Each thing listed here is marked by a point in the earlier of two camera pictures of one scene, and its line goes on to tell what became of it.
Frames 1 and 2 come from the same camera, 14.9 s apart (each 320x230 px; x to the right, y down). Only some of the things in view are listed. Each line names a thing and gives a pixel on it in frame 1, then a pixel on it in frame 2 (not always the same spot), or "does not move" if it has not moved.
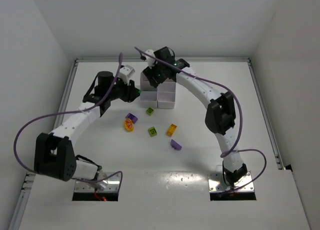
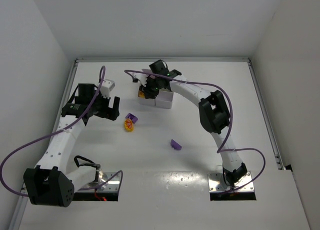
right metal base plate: (245, 184) does not move
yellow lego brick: (171, 129) to (141, 94)
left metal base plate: (104, 182) does not move
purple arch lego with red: (134, 118) does not move
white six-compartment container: (162, 96) does not move
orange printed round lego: (128, 125) does not move
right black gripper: (152, 78) to (150, 88)
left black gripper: (130, 92) to (108, 109)
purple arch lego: (175, 145) does not move
